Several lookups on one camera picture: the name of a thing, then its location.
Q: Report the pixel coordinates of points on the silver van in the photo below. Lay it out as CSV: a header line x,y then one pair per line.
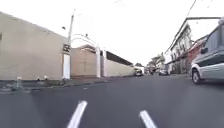
x,y
210,61

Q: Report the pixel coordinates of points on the grey pavement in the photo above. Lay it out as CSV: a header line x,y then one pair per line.
x,y
40,84

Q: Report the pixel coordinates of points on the utility pole with white base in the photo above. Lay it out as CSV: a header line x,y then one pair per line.
x,y
68,43

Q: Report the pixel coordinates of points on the robot's own part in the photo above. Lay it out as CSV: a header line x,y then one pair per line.
x,y
147,119
77,114

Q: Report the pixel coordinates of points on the vehicle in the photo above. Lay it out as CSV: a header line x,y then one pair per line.
x,y
138,72
163,72

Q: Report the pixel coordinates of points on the row of buildings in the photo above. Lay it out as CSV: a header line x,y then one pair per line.
x,y
181,50

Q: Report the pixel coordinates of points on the grey asphalt road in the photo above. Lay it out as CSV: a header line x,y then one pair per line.
x,y
126,96

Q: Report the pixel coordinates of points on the beige plain wall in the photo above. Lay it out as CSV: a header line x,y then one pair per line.
x,y
30,53

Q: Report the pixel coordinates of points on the trees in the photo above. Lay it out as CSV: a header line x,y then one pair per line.
x,y
155,60

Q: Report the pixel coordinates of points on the beige wall with white pillars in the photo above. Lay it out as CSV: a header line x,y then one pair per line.
x,y
90,63

